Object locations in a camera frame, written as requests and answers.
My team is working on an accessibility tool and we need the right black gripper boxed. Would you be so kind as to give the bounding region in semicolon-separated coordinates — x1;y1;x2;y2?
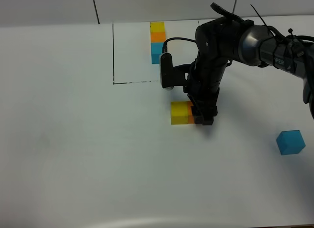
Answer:
183;58;225;126

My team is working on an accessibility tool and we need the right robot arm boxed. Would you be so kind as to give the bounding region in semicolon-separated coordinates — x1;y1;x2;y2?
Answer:
183;3;314;125

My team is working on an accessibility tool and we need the blue template block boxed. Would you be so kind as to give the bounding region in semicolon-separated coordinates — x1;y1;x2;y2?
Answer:
151;42;164;64

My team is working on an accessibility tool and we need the orange template block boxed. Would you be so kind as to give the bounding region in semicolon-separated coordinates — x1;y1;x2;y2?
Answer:
151;32;166;43

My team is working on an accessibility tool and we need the yellow template block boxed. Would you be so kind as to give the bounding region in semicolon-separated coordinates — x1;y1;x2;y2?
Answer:
150;22;165;33

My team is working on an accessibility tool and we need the right black camera cable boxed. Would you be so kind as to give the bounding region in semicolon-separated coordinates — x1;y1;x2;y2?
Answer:
161;37;197;54

